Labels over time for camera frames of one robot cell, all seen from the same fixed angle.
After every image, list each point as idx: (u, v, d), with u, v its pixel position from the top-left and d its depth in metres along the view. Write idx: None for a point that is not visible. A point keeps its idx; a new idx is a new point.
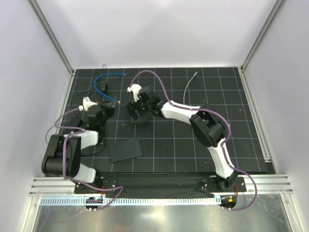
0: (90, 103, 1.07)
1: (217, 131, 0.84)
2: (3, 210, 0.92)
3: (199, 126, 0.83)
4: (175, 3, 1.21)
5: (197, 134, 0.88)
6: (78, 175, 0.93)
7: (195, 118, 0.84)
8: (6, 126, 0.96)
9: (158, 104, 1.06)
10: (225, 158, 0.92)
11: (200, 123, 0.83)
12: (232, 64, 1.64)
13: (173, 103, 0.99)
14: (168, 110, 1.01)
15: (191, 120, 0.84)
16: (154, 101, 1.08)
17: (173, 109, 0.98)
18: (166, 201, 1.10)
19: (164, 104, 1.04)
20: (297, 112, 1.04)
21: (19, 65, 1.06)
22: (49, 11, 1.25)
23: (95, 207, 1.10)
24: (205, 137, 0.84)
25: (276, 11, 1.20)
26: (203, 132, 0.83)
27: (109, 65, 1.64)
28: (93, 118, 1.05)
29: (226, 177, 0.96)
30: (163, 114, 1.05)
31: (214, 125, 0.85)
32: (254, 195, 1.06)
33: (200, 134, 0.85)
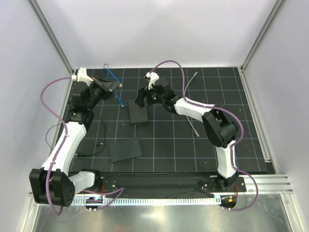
0: (83, 76, 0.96)
1: (228, 132, 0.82)
2: (3, 210, 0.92)
3: (211, 125, 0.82)
4: (175, 3, 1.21)
5: (208, 132, 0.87)
6: (79, 183, 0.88)
7: (208, 115, 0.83)
8: (6, 126, 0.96)
9: (172, 99, 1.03)
10: (230, 158, 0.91)
11: (213, 122, 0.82)
12: (232, 64, 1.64)
13: (187, 100, 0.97)
14: (181, 105, 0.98)
15: (203, 117, 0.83)
16: (168, 95, 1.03)
17: (188, 105, 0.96)
18: (166, 201, 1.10)
19: (178, 99, 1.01)
20: (297, 112, 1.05)
21: (19, 64, 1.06)
22: (49, 11, 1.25)
23: (95, 207, 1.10)
24: (216, 136, 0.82)
25: (276, 11, 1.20)
26: (215, 131, 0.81)
27: (110, 65, 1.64)
28: (77, 95, 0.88)
29: (227, 177, 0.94)
30: (176, 110, 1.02)
31: (226, 125, 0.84)
32: (256, 196, 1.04)
33: (212, 133, 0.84)
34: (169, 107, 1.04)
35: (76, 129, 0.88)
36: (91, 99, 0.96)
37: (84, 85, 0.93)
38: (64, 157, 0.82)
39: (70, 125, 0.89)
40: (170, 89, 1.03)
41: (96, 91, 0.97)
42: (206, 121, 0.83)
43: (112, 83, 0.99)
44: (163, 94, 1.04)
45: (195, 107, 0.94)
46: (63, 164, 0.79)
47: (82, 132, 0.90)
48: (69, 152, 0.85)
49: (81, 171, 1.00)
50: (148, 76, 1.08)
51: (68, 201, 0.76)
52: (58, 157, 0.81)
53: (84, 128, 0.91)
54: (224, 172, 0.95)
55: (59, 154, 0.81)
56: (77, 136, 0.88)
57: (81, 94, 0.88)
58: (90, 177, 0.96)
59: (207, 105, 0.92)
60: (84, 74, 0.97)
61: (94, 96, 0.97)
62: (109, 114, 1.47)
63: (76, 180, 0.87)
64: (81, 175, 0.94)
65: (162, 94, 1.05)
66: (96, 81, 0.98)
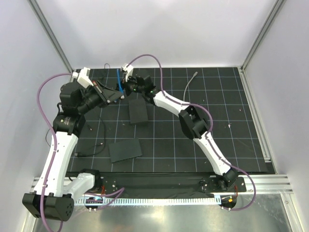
0: (83, 78, 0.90)
1: (200, 127, 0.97)
2: (2, 210, 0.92)
3: (186, 121, 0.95)
4: (175, 3, 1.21)
5: (182, 125, 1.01)
6: (77, 190, 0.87)
7: (184, 113, 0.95)
8: (6, 126, 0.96)
9: (151, 92, 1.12)
10: (215, 151, 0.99)
11: (187, 119, 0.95)
12: (232, 64, 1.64)
13: (165, 94, 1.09)
14: (161, 99, 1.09)
15: (180, 114, 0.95)
16: (148, 87, 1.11)
17: (166, 100, 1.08)
18: (166, 201, 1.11)
19: (157, 93, 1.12)
20: (298, 112, 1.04)
21: (19, 64, 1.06)
22: (49, 11, 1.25)
23: (95, 207, 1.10)
24: (189, 130, 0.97)
25: (276, 11, 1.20)
26: (188, 126, 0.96)
27: (111, 65, 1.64)
28: (66, 99, 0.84)
29: (222, 174, 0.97)
30: (155, 101, 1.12)
31: (199, 120, 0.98)
32: (253, 196, 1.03)
33: (186, 126, 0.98)
34: (148, 99, 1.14)
35: (65, 142, 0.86)
36: (85, 105, 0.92)
37: (77, 86, 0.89)
38: (56, 178, 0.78)
39: (60, 136, 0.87)
40: (150, 81, 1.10)
41: (93, 97, 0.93)
42: (181, 117, 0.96)
43: (114, 93, 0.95)
44: (144, 85, 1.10)
45: (173, 104, 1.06)
46: (55, 186, 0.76)
47: (73, 141, 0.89)
48: (61, 168, 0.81)
49: (80, 174, 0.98)
50: (125, 68, 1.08)
51: (69, 214, 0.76)
52: (49, 179, 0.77)
53: (75, 136, 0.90)
54: (216, 169, 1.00)
55: (50, 175, 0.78)
56: (66, 149, 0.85)
57: (72, 94, 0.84)
58: (88, 180, 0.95)
59: (183, 103, 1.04)
60: (85, 76, 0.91)
61: (88, 102, 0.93)
62: (108, 114, 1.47)
63: (74, 189, 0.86)
64: (80, 180, 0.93)
65: (143, 86, 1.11)
66: (96, 87, 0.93)
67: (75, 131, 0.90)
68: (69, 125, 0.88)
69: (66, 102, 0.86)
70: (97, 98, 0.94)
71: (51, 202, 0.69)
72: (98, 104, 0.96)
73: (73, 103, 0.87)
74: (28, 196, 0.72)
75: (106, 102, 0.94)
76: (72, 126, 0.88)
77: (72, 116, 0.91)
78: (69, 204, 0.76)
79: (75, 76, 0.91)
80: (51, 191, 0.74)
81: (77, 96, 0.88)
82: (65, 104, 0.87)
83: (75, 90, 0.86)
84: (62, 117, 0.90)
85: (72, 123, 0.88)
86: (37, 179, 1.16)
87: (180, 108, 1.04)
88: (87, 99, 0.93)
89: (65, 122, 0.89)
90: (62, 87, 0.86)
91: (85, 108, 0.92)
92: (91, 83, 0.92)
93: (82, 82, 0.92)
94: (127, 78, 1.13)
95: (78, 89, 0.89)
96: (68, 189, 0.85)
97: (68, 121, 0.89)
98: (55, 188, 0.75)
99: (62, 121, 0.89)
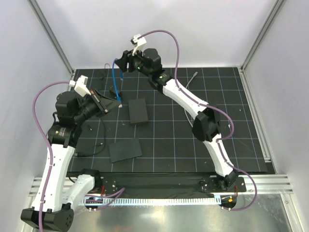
0: (82, 87, 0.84)
1: (213, 128, 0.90)
2: (3, 211, 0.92)
3: (202, 124, 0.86)
4: (176, 4, 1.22)
5: (194, 126, 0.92)
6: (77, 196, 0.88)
7: (201, 116, 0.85)
8: (5, 127, 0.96)
9: (161, 78, 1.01)
10: (221, 154, 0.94)
11: (203, 121, 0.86)
12: (232, 64, 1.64)
13: (179, 86, 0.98)
14: (172, 89, 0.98)
15: (197, 117, 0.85)
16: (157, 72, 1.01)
17: (178, 93, 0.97)
18: (166, 201, 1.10)
19: (168, 80, 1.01)
20: (297, 112, 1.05)
21: (19, 65, 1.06)
22: (49, 10, 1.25)
23: (95, 207, 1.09)
24: (202, 133, 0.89)
25: (276, 11, 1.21)
26: (203, 129, 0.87)
27: (111, 65, 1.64)
28: (62, 109, 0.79)
29: (224, 175, 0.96)
30: (162, 88, 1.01)
31: (212, 122, 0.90)
32: (254, 195, 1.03)
33: (199, 129, 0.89)
34: (155, 84, 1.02)
35: (62, 155, 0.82)
36: (81, 114, 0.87)
37: (73, 95, 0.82)
38: (54, 193, 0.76)
39: (56, 149, 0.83)
40: (159, 65, 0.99)
41: (90, 107, 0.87)
42: (198, 120, 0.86)
43: (112, 102, 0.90)
44: (152, 68, 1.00)
45: (186, 98, 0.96)
46: (53, 201, 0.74)
47: (69, 152, 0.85)
48: (59, 182, 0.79)
49: (79, 176, 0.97)
50: (135, 40, 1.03)
51: (69, 224, 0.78)
52: (48, 194, 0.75)
53: (71, 147, 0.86)
54: (219, 170, 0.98)
55: (48, 190, 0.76)
56: (63, 162, 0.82)
57: (68, 104, 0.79)
58: (88, 183, 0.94)
59: (201, 103, 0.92)
60: (83, 85, 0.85)
61: (85, 111, 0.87)
62: (109, 114, 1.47)
63: (73, 197, 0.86)
64: (80, 183, 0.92)
65: (151, 69, 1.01)
66: (93, 96, 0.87)
67: (71, 142, 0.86)
68: (65, 137, 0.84)
69: (62, 112, 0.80)
70: (95, 108, 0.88)
71: (49, 219, 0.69)
72: (96, 113, 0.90)
73: (69, 113, 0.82)
74: (27, 212, 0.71)
75: (104, 112, 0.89)
76: (68, 137, 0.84)
77: (68, 125, 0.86)
78: (69, 215, 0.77)
79: (72, 84, 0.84)
80: (49, 207, 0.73)
81: (73, 106, 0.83)
82: (60, 114, 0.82)
83: (72, 99, 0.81)
84: (57, 126, 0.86)
85: (68, 134, 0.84)
86: (37, 179, 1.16)
87: (198, 109, 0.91)
88: (83, 108, 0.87)
89: (61, 132, 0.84)
90: (58, 97, 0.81)
91: (81, 118, 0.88)
92: (89, 92, 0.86)
93: (79, 91, 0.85)
94: (135, 51, 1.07)
95: (75, 98, 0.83)
96: (67, 196, 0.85)
97: (63, 131, 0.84)
98: (53, 203, 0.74)
99: (57, 131, 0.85)
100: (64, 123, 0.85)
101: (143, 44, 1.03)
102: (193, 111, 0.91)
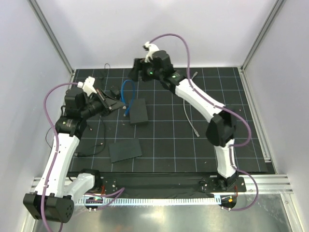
0: (89, 85, 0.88)
1: (229, 133, 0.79)
2: (3, 211, 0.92)
3: (217, 129, 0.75)
4: (176, 3, 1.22)
5: (207, 130, 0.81)
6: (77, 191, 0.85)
7: (216, 118, 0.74)
8: (6, 126, 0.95)
9: (173, 78, 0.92)
10: (230, 159, 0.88)
11: (219, 125, 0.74)
12: (232, 64, 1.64)
13: (193, 86, 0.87)
14: (185, 90, 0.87)
15: (212, 120, 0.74)
16: (168, 71, 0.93)
17: (193, 94, 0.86)
18: (166, 201, 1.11)
19: (182, 79, 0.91)
20: (298, 112, 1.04)
21: (19, 64, 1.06)
22: (49, 10, 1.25)
23: (95, 207, 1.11)
24: (217, 137, 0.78)
25: (275, 11, 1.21)
26: (219, 134, 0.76)
27: (112, 65, 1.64)
28: (70, 100, 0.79)
29: (227, 177, 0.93)
30: (175, 89, 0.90)
31: (229, 126, 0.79)
32: (255, 195, 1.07)
33: (213, 133, 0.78)
34: (167, 84, 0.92)
35: (67, 143, 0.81)
36: (88, 109, 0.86)
37: (81, 90, 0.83)
38: (57, 178, 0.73)
39: (62, 137, 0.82)
40: (169, 65, 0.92)
41: (96, 104, 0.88)
42: (213, 123, 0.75)
43: (117, 102, 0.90)
44: (162, 68, 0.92)
45: (200, 99, 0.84)
46: (56, 186, 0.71)
47: (75, 143, 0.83)
48: (63, 169, 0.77)
49: (81, 174, 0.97)
50: (147, 45, 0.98)
51: (69, 216, 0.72)
52: (51, 179, 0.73)
53: (77, 138, 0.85)
54: (224, 173, 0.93)
55: (52, 175, 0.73)
56: (69, 150, 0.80)
57: (77, 96, 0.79)
58: (88, 181, 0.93)
59: (217, 105, 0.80)
60: (90, 84, 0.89)
61: (91, 108, 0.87)
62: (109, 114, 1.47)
63: (74, 191, 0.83)
64: (80, 181, 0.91)
65: (161, 69, 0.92)
66: (99, 94, 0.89)
67: (77, 133, 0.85)
68: (71, 127, 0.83)
69: (70, 104, 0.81)
70: (101, 106, 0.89)
71: (52, 202, 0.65)
72: (101, 111, 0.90)
73: (77, 105, 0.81)
74: (29, 196, 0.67)
75: (108, 110, 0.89)
76: (74, 128, 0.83)
77: (75, 118, 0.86)
78: (69, 206, 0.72)
79: (80, 85, 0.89)
80: (52, 192, 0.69)
81: (80, 100, 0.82)
82: (68, 107, 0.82)
83: (80, 93, 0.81)
84: (64, 119, 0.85)
85: (74, 126, 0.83)
86: (37, 179, 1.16)
87: (213, 111, 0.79)
88: (90, 105, 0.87)
89: (68, 123, 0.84)
90: (67, 90, 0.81)
91: (87, 114, 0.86)
92: (94, 90, 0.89)
93: (87, 91, 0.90)
94: (147, 58, 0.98)
95: (82, 93, 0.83)
96: (68, 190, 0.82)
97: (70, 123, 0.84)
98: (56, 188, 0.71)
99: (64, 123, 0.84)
100: (72, 115, 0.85)
101: (154, 50, 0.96)
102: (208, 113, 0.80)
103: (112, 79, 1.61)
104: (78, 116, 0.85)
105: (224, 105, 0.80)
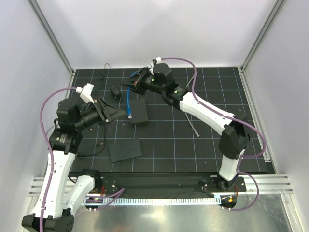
0: (87, 94, 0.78)
1: (244, 142, 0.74)
2: (4, 211, 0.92)
3: (231, 140, 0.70)
4: (175, 3, 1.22)
5: (220, 144, 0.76)
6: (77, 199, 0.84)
7: (228, 130, 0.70)
8: (6, 126, 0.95)
9: (175, 93, 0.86)
10: (237, 165, 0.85)
11: (233, 135, 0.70)
12: (232, 64, 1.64)
13: (198, 99, 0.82)
14: (190, 103, 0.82)
15: (224, 132, 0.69)
16: (170, 86, 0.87)
17: (198, 107, 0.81)
18: (166, 201, 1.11)
19: (184, 94, 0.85)
20: (298, 112, 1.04)
21: (19, 65, 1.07)
22: (49, 11, 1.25)
23: (95, 207, 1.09)
24: (231, 149, 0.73)
25: (276, 11, 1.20)
26: (233, 145, 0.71)
27: (112, 65, 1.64)
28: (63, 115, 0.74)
29: (229, 180, 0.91)
30: (179, 104, 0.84)
31: (242, 135, 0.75)
32: (252, 203, 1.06)
33: (227, 145, 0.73)
34: (171, 100, 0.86)
35: (62, 162, 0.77)
36: (82, 122, 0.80)
37: (75, 101, 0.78)
38: (54, 199, 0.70)
39: (56, 155, 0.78)
40: (172, 79, 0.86)
41: (91, 115, 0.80)
42: (226, 136, 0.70)
43: (117, 111, 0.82)
44: (164, 83, 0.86)
45: (208, 112, 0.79)
46: (54, 207, 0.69)
47: (70, 159, 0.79)
48: (59, 189, 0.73)
49: (79, 178, 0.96)
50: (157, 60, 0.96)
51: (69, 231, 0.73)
52: (48, 200, 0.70)
53: (72, 154, 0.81)
54: (228, 177, 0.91)
55: (49, 196, 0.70)
56: (64, 169, 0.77)
57: (69, 110, 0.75)
58: (88, 184, 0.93)
59: (227, 115, 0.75)
60: (89, 92, 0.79)
61: (86, 119, 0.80)
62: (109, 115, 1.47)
63: (74, 201, 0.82)
64: (79, 186, 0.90)
65: (163, 85, 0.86)
66: (96, 105, 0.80)
67: (71, 149, 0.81)
68: (66, 143, 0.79)
69: (63, 119, 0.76)
70: (97, 117, 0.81)
71: (49, 225, 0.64)
72: (98, 122, 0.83)
73: (70, 120, 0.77)
74: (27, 218, 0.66)
75: (105, 122, 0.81)
76: (68, 144, 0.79)
77: (69, 132, 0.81)
78: (69, 221, 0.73)
79: (78, 91, 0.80)
80: (50, 213, 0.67)
81: (74, 113, 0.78)
82: (61, 121, 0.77)
83: (73, 106, 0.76)
84: (58, 133, 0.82)
85: (68, 141, 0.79)
86: (37, 179, 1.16)
87: (223, 123, 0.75)
88: (84, 116, 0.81)
89: (62, 139, 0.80)
90: (60, 103, 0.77)
91: (82, 126, 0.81)
92: (92, 100, 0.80)
93: (85, 99, 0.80)
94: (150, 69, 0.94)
95: (76, 105, 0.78)
96: (67, 201, 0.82)
97: (64, 138, 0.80)
98: (53, 210, 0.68)
99: (58, 138, 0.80)
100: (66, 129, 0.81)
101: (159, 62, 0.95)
102: (218, 125, 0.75)
103: (112, 79, 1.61)
104: (73, 130, 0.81)
105: (233, 115, 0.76)
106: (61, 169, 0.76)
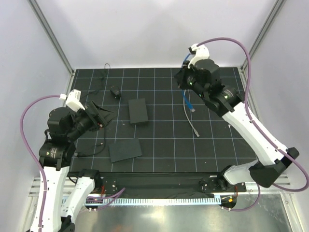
0: (76, 101, 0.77)
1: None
2: (4, 211, 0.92)
3: (276, 177, 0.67)
4: (176, 3, 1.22)
5: (258, 170, 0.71)
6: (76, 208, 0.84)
7: (279, 167, 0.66)
8: (6, 125, 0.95)
9: (222, 95, 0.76)
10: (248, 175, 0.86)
11: (280, 173, 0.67)
12: (232, 64, 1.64)
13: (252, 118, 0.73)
14: (241, 119, 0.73)
15: (275, 168, 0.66)
16: (215, 87, 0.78)
17: (250, 127, 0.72)
18: (166, 201, 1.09)
19: (231, 98, 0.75)
20: (298, 112, 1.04)
21: (19, 65, 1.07)
22: (49, 11, 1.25)
23: (95, 207, 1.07)
24: (269, 181, 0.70)
25: (276, 11, 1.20)
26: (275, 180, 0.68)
27: (112, 65, 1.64)
28: (55, 125, 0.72)
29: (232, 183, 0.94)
30: (225, 113, 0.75)
31: None
32: (251, 205, 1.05)
33: (267, 177, 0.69)
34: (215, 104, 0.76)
35: (55, 178, 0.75)
36: (76, 130, 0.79)
37: (66, 111, 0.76)
38: (51, 216, 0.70)
39: (49, 172, 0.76)
40: (218, 79, 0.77)
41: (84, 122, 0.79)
42: (274, 171, 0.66)
43: (109, 113, 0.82)
44: (209, 83, 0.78)
45: (260, 137, 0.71)
46: (51, 225, 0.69)
47: (63, 173, 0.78)
48: (55, 205, 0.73)
49: (79, 180, 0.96)
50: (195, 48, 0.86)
51: None
52: (45, 217, 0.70)
53: (65, 167, 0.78)
54: (233, 181, 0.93)
55: (45, 214, 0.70)
56: (58, 184, 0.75)
57: (61, 121, 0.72)
58: (88, 187, 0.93)
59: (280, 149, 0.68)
60: (76, 99, 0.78)
61: (79, 127, 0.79)
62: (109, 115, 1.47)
63: (74, 209, 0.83)
64: (78, 191, 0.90)
65: (207, 85, 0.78)
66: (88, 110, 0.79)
67: (63, 162, 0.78)
68: (57, 156, 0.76)
69: (54, 130, 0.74)
70: (90, 122, 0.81)
71: None
72: (91, 127, 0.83)
73: (62, 130, 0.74)
74: None
75: (98, 126, 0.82)
76: (60, 157, 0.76)
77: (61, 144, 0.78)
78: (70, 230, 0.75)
79: (63, 98, 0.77)
80: None
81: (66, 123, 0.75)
82: (52, 132, 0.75)
83: (64, 115, 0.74)
84: (49, 146, 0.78)
85: (60, 153, 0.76)
86: (37, 179, 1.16)
87: (274, 156, 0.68)
88: (77, 124, 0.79)
89: (52, 152, 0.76)
90: (50, 113, 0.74)
91: (75, 136, 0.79)
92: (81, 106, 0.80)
93: (72, 106, 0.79)
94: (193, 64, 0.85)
95: (68, 115, 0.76)
96: (67, 207, 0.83)
97: (55, 152, 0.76)
98: (51, 227, 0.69)
99: (48, 152, 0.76)
100: (58, 140, 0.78)
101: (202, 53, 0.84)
102: (268, 157, 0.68)
103: (112, 80, 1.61)
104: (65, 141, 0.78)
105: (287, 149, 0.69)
106: (55, 185, 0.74)
